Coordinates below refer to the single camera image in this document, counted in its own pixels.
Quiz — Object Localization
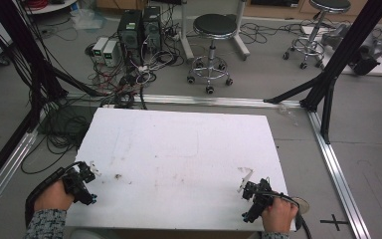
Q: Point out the white foam board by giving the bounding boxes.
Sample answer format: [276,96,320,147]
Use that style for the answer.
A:
[64,107,296,232]

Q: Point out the clear plastic scrap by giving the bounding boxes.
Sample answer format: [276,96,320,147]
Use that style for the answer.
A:
[277,103,300,127]

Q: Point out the grey machine on floor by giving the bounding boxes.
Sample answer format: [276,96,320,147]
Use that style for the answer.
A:
[320,23,382,77]

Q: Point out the red cable coil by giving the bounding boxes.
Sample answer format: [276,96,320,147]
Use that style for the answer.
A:
[24,0,50,11]

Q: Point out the person's left hand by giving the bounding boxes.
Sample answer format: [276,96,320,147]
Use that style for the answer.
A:
[34,179,76,212]

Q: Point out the round grey disc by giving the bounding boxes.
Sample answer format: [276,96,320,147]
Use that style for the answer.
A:
[291,196,311,215]

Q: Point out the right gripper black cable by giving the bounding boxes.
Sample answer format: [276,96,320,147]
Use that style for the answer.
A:
[262,189,313,239]

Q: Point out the black frame strut with cables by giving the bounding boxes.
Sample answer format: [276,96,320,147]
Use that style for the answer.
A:
[0,0,107,133]

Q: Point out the white stand legs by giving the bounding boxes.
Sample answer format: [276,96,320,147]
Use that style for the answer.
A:
[178,0,252,63]

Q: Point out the person's right hand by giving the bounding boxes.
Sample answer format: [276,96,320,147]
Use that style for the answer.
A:
[261,196,299,234]

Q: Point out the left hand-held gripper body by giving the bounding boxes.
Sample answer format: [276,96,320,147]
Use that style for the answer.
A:
[62,160,98,206]

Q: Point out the white power supply unit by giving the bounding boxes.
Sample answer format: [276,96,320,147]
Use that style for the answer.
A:
[92,36,109,63]
[101,40,119,68]

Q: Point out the white round table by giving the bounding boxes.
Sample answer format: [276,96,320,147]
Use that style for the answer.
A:
[22,0,78,16]

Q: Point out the tangle of floor cables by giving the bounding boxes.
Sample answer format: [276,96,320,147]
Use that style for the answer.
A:
[84,6,188,111]

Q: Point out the black computer tower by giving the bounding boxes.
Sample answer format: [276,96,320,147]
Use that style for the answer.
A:
[141,5,163,55]
[116,9,144,66]

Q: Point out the black floor cables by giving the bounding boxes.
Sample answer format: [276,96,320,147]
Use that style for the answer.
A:
[20,105,97,175]

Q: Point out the clear plastic bag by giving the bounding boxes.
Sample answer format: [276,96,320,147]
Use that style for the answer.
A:
[70,8,107,32]

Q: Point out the aluminium floor rail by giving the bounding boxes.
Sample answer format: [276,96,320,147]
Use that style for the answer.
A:
[0,128,40,225]
[305,110,373,239]
[63,92,303,110]

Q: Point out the black round stool chrome base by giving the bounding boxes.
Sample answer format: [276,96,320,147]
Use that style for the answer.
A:
[185,13,239,96]
[282,0,353,71]

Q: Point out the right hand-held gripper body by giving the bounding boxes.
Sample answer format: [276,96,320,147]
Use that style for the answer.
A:
[241,177,281,224]

